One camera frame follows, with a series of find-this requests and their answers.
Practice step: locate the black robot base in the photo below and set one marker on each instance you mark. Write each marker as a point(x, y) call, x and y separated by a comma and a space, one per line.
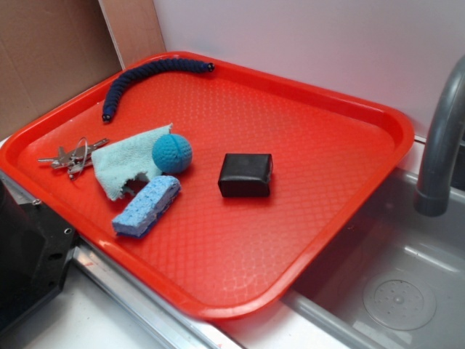
point(36, 248)

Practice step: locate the blue dimpled ball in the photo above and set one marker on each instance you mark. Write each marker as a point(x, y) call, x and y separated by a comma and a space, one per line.
point(172, 153)

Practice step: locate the black rectangular box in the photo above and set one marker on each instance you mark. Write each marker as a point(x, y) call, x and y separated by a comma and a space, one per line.
point(245, 175)

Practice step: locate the red plastic tray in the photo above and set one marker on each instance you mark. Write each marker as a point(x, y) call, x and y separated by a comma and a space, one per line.
point(214, 257)

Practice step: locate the blue sponge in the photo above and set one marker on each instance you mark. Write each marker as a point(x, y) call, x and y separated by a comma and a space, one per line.
point(147, 207)

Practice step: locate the light blue cloth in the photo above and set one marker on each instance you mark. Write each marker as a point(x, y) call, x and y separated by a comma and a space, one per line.
point(127, 160)

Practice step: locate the silver key bunch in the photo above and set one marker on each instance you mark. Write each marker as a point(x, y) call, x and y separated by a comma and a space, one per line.
point(77, 159)

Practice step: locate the grey toy sink basin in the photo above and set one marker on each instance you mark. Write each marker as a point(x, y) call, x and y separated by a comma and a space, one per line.
point(388, 235)

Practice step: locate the grey faucet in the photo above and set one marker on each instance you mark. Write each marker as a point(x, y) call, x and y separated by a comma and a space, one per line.
point(442, 164)

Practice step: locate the sink drain cover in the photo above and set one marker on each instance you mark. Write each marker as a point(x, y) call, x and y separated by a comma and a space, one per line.
point(399, 301)

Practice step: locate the brown cardboard panel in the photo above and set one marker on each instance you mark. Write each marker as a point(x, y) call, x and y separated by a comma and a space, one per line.
point(53, 50)

